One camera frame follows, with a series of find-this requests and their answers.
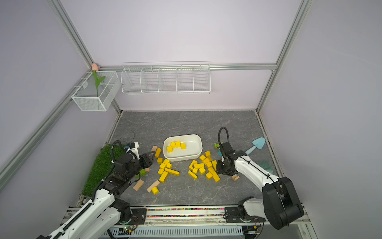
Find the white wire wall rack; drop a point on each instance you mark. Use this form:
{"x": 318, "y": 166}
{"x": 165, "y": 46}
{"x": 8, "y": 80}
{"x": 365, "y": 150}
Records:
{"x": 182, "y": 77}

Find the long yellow block right diagonal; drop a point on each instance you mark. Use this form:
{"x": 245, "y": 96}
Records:
{"x": 214, "y": 174}

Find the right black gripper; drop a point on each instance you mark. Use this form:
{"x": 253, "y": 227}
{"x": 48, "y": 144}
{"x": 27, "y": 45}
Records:
{"x": 219, "y": 170}

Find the yellow block right pile left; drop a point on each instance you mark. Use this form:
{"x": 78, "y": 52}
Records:
{"x": 193, "y": 175}

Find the teal toy rake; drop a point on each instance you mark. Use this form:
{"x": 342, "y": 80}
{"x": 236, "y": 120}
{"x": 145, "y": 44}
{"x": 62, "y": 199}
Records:
{"x": 266, "y": 166}

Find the natural wood arch block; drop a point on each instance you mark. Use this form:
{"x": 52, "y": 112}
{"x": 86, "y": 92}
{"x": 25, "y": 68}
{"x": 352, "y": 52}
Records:
{"x": 235, "y": 177}

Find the green artificial grass mat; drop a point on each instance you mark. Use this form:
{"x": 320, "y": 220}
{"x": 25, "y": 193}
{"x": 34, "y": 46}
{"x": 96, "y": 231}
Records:
{"x": 100, "y": 169}

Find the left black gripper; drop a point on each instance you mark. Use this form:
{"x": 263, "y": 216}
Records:
{"x": 146, "y": 160}

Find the natural wood block lower left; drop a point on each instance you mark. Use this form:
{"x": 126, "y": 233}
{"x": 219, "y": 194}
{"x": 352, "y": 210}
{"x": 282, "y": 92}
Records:
{"x": 138, "y": 185}

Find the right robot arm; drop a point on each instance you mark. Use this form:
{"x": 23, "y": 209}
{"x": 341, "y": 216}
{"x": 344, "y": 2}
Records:
{"x": 280, "y": 204}

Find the artificial pink tulip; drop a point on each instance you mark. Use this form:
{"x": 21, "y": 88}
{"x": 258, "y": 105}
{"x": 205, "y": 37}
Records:
{"x": 98, "y": 80}

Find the white mesh wall basket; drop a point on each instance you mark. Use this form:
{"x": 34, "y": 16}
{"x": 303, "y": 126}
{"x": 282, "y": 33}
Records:
{"x": 85, "y": 96}

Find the yellow rectangular block left pile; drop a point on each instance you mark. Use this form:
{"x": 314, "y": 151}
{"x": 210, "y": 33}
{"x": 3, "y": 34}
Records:
{"x": 163, "y": 177}

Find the natural wood long block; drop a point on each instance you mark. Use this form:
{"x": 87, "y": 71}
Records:
{"x": 155, "y": 184}

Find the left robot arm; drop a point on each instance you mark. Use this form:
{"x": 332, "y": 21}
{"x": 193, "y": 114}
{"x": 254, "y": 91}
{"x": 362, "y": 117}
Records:
{"x": 105, "y": 208}

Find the white plastic bin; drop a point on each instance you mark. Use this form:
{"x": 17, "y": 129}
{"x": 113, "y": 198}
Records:
{"x": 193, "y": 151}

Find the teal toy shovel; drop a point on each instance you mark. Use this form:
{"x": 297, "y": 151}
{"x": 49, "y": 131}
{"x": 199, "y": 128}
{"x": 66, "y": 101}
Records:
{"x": 257, "y": 144}

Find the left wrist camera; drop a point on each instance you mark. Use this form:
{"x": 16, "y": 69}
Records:
{"x": 133, "y": 146}

